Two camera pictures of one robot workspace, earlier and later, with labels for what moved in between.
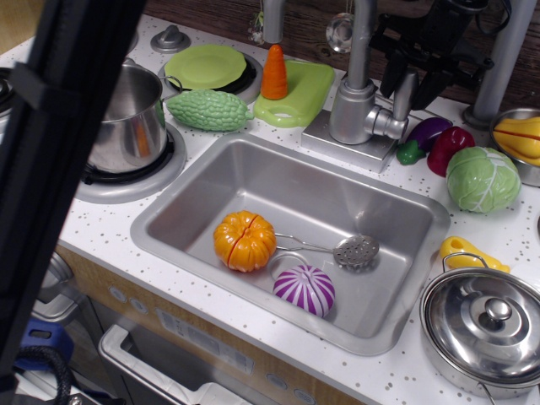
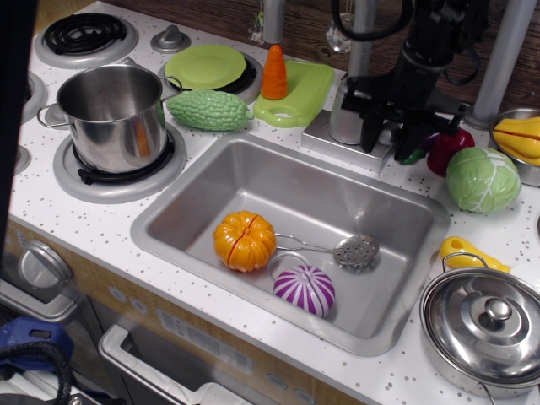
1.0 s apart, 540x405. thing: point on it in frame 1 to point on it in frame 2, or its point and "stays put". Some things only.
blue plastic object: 45,333 stays put
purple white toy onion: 306,287 stays put
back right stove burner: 246,89 stays put
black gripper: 404,37 to 374,94
